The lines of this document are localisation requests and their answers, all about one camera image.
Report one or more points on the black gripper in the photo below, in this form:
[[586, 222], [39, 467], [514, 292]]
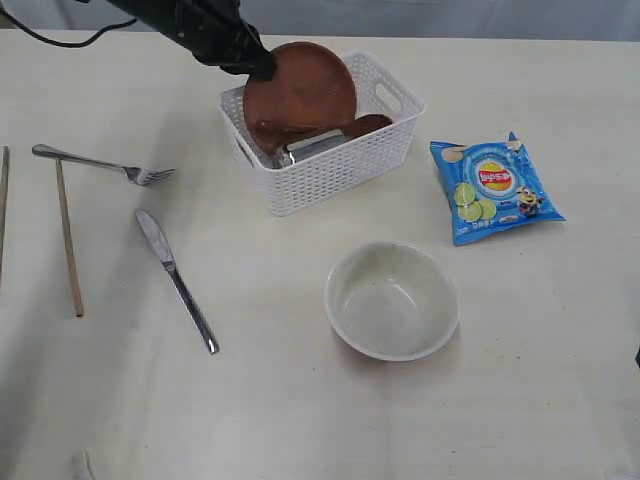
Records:
[[214, 33]]

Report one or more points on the brown round plate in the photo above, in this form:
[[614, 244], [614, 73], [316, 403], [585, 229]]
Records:
[[311, 89]]

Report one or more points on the silver fork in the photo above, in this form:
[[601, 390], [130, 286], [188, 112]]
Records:
[[135, 175]]

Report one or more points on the silver table knife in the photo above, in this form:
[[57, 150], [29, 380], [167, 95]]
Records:
[[161, 248]]

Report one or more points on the wooden chopstick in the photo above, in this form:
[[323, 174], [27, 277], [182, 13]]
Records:
[[68, 242], [5, 167]]

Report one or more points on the blue chips bag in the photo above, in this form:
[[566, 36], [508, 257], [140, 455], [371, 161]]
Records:
[[491, 187]]

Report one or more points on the white speckled bowl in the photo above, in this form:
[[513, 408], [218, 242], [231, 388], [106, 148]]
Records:
[[391, 301]]

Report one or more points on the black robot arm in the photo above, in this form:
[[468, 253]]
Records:
[[158, 15]]

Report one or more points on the silver foil packet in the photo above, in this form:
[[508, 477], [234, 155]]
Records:
[[292, 153]]

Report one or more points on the brown wooden spoon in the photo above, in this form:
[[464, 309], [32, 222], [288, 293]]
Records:
[[370, 122]]

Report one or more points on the white perforated plastic basket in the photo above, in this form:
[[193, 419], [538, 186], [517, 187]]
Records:
[[343, 167]]

